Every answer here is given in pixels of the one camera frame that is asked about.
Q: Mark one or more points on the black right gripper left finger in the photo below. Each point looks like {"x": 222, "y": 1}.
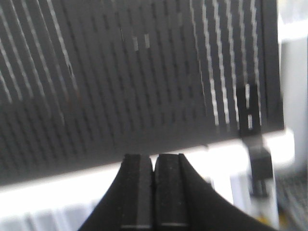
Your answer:
{"x": 128, "y": 203}

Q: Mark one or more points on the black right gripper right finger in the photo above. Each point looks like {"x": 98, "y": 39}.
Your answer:
{"x": 184, "y": 201}

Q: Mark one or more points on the right black board clamp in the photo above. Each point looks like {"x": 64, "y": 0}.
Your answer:
{"x": 250, "y": 133}

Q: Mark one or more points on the black perforated pegboard panel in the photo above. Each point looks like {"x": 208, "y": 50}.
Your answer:
{"x": 83, "y": 82}

